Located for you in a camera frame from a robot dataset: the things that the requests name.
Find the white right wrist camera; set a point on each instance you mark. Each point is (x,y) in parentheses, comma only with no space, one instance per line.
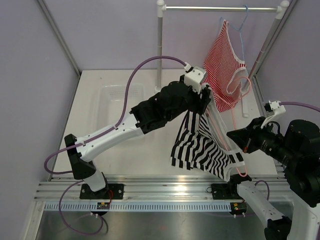
(275,110)

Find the pink wire hanger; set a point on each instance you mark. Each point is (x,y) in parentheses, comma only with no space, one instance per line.
(232,120)

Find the red white striped tank top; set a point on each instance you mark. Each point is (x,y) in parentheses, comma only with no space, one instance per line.
(225,71)

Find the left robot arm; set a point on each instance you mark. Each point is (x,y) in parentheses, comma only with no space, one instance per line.
(149,115)

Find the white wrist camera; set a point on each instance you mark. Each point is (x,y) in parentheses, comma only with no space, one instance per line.
(194,77)
(275,110)

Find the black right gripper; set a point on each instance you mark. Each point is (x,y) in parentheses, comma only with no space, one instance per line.
(246,138)

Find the black white striped tank top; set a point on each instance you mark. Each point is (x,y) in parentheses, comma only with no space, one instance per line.
(202,143)

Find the left aluminium frame post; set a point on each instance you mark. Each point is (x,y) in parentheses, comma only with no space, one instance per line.
(59,36)

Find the white slotted cable duct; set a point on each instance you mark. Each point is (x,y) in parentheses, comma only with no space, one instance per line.
(140,206)

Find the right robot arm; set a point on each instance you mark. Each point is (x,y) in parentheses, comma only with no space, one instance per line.
(299,151)

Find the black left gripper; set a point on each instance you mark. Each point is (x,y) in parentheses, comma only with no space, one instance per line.
(199,106)

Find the blue wire hanger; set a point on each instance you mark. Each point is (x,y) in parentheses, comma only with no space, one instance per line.
(235,30)

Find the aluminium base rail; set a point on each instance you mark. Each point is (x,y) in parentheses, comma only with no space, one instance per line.
(193,187)

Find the white metal clothes rack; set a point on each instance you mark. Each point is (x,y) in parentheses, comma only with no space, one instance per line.
(282,12)

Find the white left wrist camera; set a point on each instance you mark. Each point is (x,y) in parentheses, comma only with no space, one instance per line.
(194,77)

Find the white plastic basket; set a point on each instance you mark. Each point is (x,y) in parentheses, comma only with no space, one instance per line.
(111,100)

